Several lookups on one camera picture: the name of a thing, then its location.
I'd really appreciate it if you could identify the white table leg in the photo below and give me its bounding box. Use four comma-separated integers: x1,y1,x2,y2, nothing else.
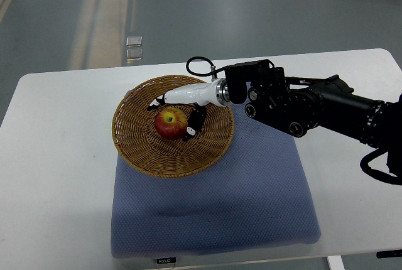
327,256,345,270

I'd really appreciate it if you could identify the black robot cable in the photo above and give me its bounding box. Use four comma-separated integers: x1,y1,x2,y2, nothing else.
186,56,227,83

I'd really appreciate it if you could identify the black table label tag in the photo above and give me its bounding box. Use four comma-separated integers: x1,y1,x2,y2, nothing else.
156,257,176,264

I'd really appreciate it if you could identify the upper floor marker tile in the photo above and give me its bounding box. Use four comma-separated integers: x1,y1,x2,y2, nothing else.
126,35,143,47

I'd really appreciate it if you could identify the lower floor marker tile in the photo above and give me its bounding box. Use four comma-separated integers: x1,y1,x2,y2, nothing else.
126,48,143,62

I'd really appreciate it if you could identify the red apple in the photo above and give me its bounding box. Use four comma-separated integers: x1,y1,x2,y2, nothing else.
154,107,188,141

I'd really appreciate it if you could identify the blue-grey padded mat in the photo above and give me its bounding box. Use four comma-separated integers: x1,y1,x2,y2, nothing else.
111,105,321,259

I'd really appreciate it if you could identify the brown wicker basket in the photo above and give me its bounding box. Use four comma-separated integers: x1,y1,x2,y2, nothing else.
112,75,234,178

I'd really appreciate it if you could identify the floor marker tile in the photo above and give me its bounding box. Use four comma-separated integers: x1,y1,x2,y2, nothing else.
126,35,143,47
126,48,143,62

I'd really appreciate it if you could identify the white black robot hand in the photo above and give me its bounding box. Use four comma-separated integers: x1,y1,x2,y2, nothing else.
147,78,231,141

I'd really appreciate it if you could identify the black table control panel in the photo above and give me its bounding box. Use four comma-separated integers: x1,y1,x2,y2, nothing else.
376,249,402,259

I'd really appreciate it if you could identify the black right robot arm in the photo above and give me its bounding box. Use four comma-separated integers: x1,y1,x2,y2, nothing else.
223,60,401,154

